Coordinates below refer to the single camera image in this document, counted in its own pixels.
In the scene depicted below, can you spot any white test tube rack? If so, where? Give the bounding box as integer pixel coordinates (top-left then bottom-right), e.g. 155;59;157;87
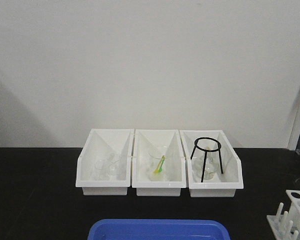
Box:
266;190;300;240

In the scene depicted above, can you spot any yellow plastic spatula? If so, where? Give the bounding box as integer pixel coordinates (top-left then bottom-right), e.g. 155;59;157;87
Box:
153;155;166;174

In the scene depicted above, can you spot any clear glass beaker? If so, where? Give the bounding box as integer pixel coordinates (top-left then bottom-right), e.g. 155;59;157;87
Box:
147;145;168;182

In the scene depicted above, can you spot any middle white storage bin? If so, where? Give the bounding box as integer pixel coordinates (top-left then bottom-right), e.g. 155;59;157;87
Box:
131;129;187;197

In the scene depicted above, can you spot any white storage bin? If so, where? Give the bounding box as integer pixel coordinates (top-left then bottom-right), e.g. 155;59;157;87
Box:
131;129;187;197
75;128;134;196
179;130;244;198

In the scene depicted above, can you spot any green plastic spatula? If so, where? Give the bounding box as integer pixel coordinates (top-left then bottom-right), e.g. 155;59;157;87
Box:
158;155;165;173

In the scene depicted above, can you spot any black metal tripod stand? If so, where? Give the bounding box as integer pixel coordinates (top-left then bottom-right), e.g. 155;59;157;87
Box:
190;136;224;183

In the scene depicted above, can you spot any small clear glassware pile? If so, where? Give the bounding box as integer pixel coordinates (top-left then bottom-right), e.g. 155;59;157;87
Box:
90;153;124;181

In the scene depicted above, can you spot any left white storage bin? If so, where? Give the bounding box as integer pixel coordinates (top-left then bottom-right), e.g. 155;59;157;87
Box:
75;128;134;196

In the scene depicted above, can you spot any clear glass flask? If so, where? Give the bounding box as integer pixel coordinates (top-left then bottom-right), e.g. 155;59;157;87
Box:
191;148;218;183

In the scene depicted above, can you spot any right white storage bin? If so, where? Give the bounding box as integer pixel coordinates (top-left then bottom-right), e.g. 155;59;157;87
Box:
179;130;244;198

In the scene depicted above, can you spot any blue plastic tray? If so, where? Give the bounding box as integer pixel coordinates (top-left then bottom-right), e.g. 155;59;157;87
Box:
87;219;230;240

